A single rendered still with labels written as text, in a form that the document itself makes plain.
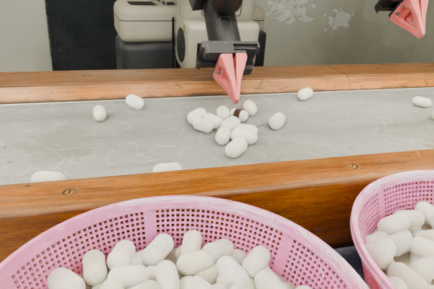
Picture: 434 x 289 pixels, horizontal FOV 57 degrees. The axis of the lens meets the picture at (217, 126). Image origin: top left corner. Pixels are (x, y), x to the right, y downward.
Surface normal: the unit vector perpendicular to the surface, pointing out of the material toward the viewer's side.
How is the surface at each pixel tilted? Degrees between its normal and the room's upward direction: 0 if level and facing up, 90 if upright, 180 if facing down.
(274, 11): 90
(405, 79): 45
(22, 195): 0
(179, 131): 0
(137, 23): 90
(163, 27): 90
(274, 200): 90
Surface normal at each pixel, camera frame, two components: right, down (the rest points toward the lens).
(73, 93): 0.21, -0.38
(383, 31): -0.95, 0.08
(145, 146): 0.04, -0.92
